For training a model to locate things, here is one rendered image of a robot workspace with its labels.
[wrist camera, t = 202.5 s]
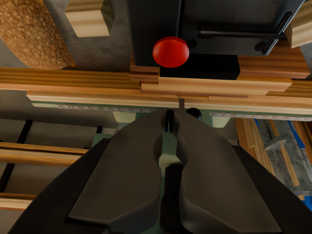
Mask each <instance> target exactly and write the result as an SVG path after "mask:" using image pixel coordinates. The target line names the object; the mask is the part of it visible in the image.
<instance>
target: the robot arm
mask: <svg viewBox="0 0 312 234"><path fill-rule="evenodd" d="M168 121H169V130H170V132H172V134H173V135H174V136H175V137H176V139H177V147H176V156H177V158H178V159H179V160H180V161H181V163H182V164H183V166H184V169H183V170H182V177H181V184H180V191H179V197H178V200H179V210H180V219H181V223H182V225H183V226H184V227H185V228H186V229H187V230H188V231H190V232H191V233H193V234H312V211H311V210H310V209H309V208H308V207H307V206H306V205H305V204H304V203H303V202H302V201H301V200H300V199H299V198H298V197H297V196H296V195H295V194H294V193H293V192H292V191H291V190H290V189H289V188H287V187H286V186H285V185H284V184H283V183H282V182H281V181H280V180H278V179H277V178H276V177H275V176H274V175H273V174H272V173H270V172H269V171H268V170H267V169H266V168H265V167H264V166H263V165H261V164H260V163H259V162H258V161H257V160H256V159H255V158H253V157H252V156H251V155H250V154H249V153H248V152H247V151H246V150H244V149H243V148H242V147H241V146H240V145H232V144H231V143H230V142H229V141H228V140H227V139H226V138H225V137H224V136H223V135H221V134H220V133H219V132H217V131H216V130H215V129H213V128H212V127H210V126H209V125H207V124H206V123H204V122H202V121H201V120H199V119H197V118H195V117H194V116H192V115H190V114H188V113H187V112H185V111H183V110H182V109H179V108H173V109H166V108H163V107H162V108H159V109H157V110H155V111H153V112H151V113H149V114H147V115H145V116H143V117H141V118H139V119H137V120H135V121H133V122H131V123H129V124H128V125H126V126H124V127H123V128H122V129H120V130H119V131H118V132H116V133H115V134H114V135H113V136H112V137H111V138H103V139H102V140H100V141H99V142H98V143H97V144H96V145H94V146H93V147H92V148H91V149H90V150H88V151H87V152H86V153H85V154H83V155H82V156H81V157H80V158H79V159H78V160H77V161H75V162H74V163H73V164H72V165H71V166H69V167H68V168H67V169H66V170H64V171H63V172H62V173H61V174H60V175H58V176H57V177H56V178H55V179H54V180H53V181H52V182H50V183H49V184H48V185H47V186H46V187H45V188H44V189H43V190H42V191H41V192H40V193H39V194H38V195H37V196H36V198H35V199H34V200H33V201H32V202H31V203H30V204H29V206H28V207H27V208H26V209H25V211H24V212H23V213H22V214H21V216H20V217H19V218H18V219H17V221H16V222H15V223H14V225H13V226H12V228H11V229H10V231H9V232H8V234H140V233H142V232H144V231H146V230H147V229H149V228H151V227H153V226H154V225H155V224H156V222H157V220H158V215H159V203H160V189H161V174H162V171H161V168H160V167H159V165H158V164H157V162H156V161H157V160H158V158H159V157H160V156H161V155H162V146H163V135H164V134H165V132H168Z"/></svg>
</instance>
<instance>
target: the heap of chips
mask: <svg viewBox="0 0 312 234"><path fill-rule="evenodd" d="M0 38H1V39H2V40H3V41H4V43H5V44H6V45H7V46H8V47H9V48H10V50H11V51H12V52H13V53H14V55H15V56H16V57H17V58H18V59H19V60H20V61H21V62H23V63H24V64H25V65H27V66H29V67H32V68H35V69H41V70H59V69H62V68H64V67H76V68H77V66H76V64H75V62H74V60H73V58H72V56H71V54H70V52H69V50H68V48H67V46H66V44H65V42H64V41H63V39H62V37H61V35H60V33H59V31H58V29H57V27H56V25H55V23H54V21H53V19H52V17H51V15H50V14H49V12H48V10H47V8H46V6H45V4H44V2H43V0H0Z"/></svg>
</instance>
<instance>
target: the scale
mask: <svg viewBox="0 0 312 234"><path fill-rule="evenodd" d="M56 106H57V107H58V109H75V110H93V111H119V112H137V113H151V112H153V111H155V110H149V109H130V108H112V107H94V106H75V105H57V104H56ZM210 116H211V117H236V118H255V119H273V120H291V121H309V122H310V121H311V120H312V117H286V116H267V115H249V114H231V113H212V112H210Z"/></svg>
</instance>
